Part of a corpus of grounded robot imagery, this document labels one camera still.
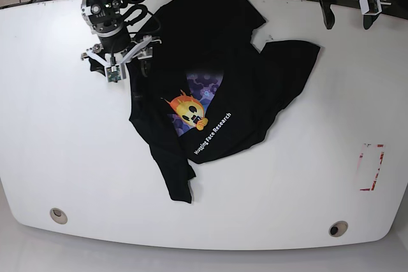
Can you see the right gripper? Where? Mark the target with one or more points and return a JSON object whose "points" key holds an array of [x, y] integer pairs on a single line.
{"points": [[122, 51]]}

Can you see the black graphic t-shirt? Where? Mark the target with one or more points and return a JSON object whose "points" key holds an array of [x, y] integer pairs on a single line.
{"points": [[209, 93]]}

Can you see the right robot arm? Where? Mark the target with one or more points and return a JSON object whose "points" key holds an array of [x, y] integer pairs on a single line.
{"points": [[126, 30]]}

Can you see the red tape rectangle marking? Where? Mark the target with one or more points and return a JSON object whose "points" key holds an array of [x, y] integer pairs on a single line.
{"points": [[369, 166]]}

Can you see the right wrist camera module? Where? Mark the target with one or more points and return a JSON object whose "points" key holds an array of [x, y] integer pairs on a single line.
{"points": [[115, 73]]}

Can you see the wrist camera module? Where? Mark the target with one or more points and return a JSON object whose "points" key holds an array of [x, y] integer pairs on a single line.
{"points": [[115, 73], [370, 7]]}

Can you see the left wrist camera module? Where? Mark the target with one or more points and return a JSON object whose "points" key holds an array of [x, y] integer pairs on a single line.
{"points": [[370, 7]]}

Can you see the left table cable grommet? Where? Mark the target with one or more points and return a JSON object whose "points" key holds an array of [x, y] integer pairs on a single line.
{"points": [[58, 216]]}

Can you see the table cable grommet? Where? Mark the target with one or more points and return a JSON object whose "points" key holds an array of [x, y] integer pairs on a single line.
{"points": [[338, 229], [58, 216]]}

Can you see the right table cable grommet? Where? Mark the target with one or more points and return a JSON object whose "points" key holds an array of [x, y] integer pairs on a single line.
{"points": [[338, 229]]}

